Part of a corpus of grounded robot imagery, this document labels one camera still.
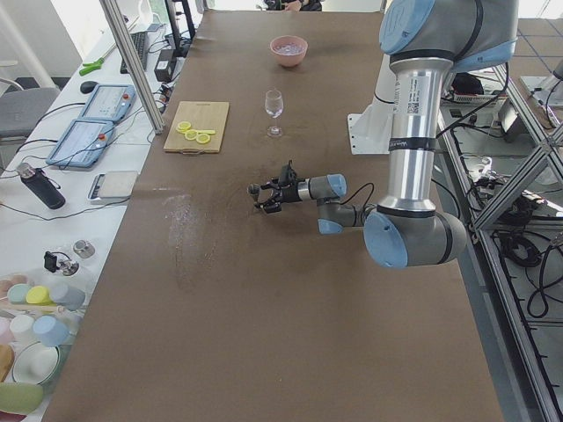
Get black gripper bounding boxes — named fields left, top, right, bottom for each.
left=254, top=160, right=300, bottom=214

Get steel jigger cup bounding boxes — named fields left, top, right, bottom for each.
left=247, top=183, right=263, bottom=210

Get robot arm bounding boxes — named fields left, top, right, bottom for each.
left=247, top=1, right=518, bottom=268

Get clear wine glass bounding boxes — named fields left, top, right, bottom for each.
left=265, top=89, right=284, bottom=137

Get ice cubes pile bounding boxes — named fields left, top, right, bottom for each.
left=274, top=42, right=303, bottom=56

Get middle lemon slice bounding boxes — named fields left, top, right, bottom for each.
left=184, top=129, right=198, bottom=141

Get bamboo cutting board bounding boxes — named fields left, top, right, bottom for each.
left=164, top=101, right=230, bottom=155

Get far lemon slice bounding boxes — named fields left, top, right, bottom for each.
left=176, top=120, right=192, bottom=134

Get pink bowl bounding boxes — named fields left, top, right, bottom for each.
left=269, top=35, right=309, bottom=68

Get white kitchen scale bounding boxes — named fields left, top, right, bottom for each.
left=87, top=171, right=138, bottom=204

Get black power adapter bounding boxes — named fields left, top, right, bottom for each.
left=154, top=49, right=177, bottom=83

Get far blue teach pendant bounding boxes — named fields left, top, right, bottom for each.
left=79, top=84, right=136, bottom=123

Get blue teach pendant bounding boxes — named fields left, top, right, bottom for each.
left=46, top=119, right=114, bottom=169
left=79, top=84, right=136, bottom=123

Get near blue teach pendant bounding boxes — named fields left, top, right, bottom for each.
left=46, top=119, right=114, bottom=169

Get small steel weight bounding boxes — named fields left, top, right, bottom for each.
left=72, top=239, right=96, bottom=259

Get black keyboard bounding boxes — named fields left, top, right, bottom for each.
left=129, top=31, right=149, bottom=70

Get black computer mouse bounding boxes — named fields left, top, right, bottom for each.
left=79, top=81, right=99, bottom=94

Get black thermos bottle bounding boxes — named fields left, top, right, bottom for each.
left=16, top=162, right=66, bottom=209

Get grey blue cup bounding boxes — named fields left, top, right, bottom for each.
left=49, top=283, right=85, bottom=310

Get yellow cup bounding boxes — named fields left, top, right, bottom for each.
left=26, top=286, right=54, bottom=306

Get light blue cup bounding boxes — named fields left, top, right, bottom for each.
left=33, top=316, right=70, bottom=347

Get grey office chair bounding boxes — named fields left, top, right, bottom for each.
left=1, top=77, right=60, bottom=140

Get mint green cup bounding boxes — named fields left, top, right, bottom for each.
left=7, top=283, right=31, bottom=304

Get white cup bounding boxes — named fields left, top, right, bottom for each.
left=10, top=315, right=36, bottom=345

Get white green rimmed bowl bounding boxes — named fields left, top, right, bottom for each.
left=12, top=342, right=61, bottom=386

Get green oval plate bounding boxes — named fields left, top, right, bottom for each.
left=1, top=382, right=44, bottom=415

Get lemon slice near handle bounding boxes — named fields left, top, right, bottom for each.
left=195, top=134, right=211, bottom=144

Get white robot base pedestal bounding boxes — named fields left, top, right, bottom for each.
left=347, top=54, right=396, bottom=155

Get green handled scissors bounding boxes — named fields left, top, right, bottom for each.
left=79, top=57, right=105, bottom=76

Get aluminium frame post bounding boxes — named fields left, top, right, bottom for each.
left=99, top=0, right=165, bottom=135

